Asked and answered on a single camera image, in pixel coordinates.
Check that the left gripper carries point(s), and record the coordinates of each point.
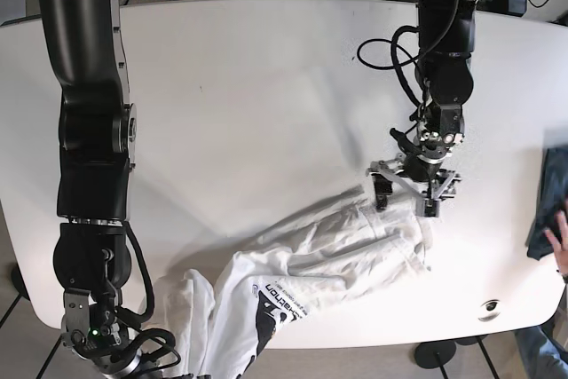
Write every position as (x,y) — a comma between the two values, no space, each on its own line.
(414,175)

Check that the dark blue T-shirt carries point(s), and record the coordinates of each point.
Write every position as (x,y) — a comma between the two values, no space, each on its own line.
(551,197)

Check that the white printed T-shirt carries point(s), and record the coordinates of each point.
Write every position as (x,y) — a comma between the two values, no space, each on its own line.
(224,298)

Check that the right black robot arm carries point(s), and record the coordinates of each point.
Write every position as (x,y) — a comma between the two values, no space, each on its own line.
(108,295)

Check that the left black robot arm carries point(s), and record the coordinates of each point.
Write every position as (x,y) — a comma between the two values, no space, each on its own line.
(432,64)

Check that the person's hand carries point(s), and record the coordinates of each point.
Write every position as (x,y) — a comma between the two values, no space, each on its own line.
(558,240)

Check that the right silver table grommet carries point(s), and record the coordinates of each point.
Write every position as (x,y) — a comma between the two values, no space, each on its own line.
(489,310)

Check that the black round stand base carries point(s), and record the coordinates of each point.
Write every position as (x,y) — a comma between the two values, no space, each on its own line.
(432,355)

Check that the person's blue jeans leg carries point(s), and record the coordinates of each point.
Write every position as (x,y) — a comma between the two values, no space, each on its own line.
(540,356)

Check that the black table leg left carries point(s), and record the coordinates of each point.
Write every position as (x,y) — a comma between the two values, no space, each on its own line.
(19,285)

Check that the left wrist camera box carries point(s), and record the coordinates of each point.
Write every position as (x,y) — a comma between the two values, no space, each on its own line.
(427,207)

